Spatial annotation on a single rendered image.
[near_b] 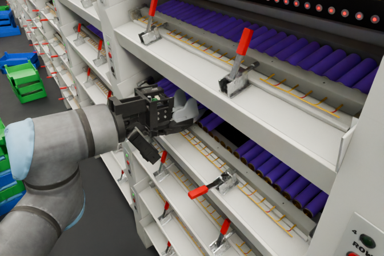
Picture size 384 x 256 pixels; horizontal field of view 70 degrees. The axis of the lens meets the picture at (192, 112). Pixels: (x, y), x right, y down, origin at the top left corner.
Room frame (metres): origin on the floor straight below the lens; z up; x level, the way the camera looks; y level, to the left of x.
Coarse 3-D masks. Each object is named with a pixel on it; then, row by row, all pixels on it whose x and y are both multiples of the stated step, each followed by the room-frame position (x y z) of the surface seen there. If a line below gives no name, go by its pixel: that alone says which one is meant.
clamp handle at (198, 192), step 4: (220, 180) 0.35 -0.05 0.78; (224, 180) 0.35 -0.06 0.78; (212, 184) 0.34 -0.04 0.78; (216, 184) 0.34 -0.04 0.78; (220, 184) 0.34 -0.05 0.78; (200, 188) 0.33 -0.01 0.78; (204, 188) 0.33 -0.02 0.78; (208, 188) 0.33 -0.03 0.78; (212, 188) 0.33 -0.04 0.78; (188, 192) 0.32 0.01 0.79; (192, 192) 0.32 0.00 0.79; (196, 192) 0.32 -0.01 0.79; (200, 192) 0.32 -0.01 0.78; (204, 192) 0.32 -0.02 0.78; (192, 196) 0.31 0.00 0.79; (196, 196) 0.31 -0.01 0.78
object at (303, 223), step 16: (192, 128) 0.49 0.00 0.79; (192, 144) 0.46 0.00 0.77; (208, 144) 0.44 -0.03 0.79; (224, 160) 0.40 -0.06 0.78; (240, 176) 0.37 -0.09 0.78; (256, 176) 0.35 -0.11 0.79; (272, 192) 0.31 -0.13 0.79; (272, 208) 0.29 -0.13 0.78; (288, 208) 0.28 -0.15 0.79; (304, 224) 0.25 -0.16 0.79
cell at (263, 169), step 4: (268, 160) 0.38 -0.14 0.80; (272, 160) 0.38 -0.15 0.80; (276, 160) 0.38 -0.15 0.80; (280, 160) 0.38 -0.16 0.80; (264, 164) 0.37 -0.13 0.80; (268, 164) 0.37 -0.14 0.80; (272, 164) 0.37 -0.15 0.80; (276, 164) 0.37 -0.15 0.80; (260, 168) 0.37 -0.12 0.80; (264, 168) 0.36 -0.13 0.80; (268, 168) 0.37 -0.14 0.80; (272, 168) 0.37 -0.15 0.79; (264, 172) 0.36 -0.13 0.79; (268, 172) 0.36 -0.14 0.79; (264, 176) 0.36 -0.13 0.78
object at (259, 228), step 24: (144, 72) 0.73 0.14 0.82; (168, 144) 0.49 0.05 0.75; (192, 168) 0.41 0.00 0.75; (216, 168) 0.40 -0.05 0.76; (216, 192) 0.35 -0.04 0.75; (240, 192) 0.34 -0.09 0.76; (240, 216) 0.30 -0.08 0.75; (264, 216) 0.29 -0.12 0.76; (264, 240) 0.25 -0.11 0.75; (288, 240) 0.25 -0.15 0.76
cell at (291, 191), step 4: (300, 176) 0.34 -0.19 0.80; (296, 180) 0.33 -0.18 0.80; (300, 180) 0.33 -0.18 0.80; (304, 180) 0.33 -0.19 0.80; (308, 180) 0.33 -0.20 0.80; (292, 184) 0.33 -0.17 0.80; (296, 184) 0.32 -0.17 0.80; (300, 184) 0.32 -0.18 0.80; (304, 184) 0.32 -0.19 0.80; (308, 184) 0.33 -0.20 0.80; (288, 188) 0.32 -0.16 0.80; (292, 188) 0.32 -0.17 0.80; (296, 188) 0.32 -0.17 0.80; (300, 188) 0.32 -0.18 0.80; (304, 188) 0.32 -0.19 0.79; (288, 192) 0.31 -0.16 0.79; (292, 192) 0.31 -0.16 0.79; (296, 192) 0.31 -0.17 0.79; (292, 196) 0.31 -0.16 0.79
